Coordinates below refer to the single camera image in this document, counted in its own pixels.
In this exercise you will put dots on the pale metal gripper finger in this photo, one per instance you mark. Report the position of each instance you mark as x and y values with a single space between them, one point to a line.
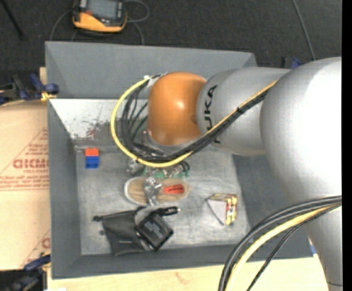
152 198
152 183

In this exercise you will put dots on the tan shoe with red label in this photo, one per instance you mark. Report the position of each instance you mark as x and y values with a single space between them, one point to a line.
175 189

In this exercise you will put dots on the black power adapter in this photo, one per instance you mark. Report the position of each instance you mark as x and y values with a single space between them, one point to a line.
155 230

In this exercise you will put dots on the orange and blue toy block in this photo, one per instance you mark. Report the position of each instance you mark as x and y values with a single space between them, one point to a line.
91 158

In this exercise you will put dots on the black fabric pouch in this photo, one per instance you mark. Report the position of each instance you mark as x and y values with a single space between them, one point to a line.
119 233

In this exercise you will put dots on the grey metal bin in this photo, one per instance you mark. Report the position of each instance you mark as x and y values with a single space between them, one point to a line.
194 229

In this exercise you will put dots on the brown cardboard board red print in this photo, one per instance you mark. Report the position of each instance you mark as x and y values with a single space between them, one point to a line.
18 211

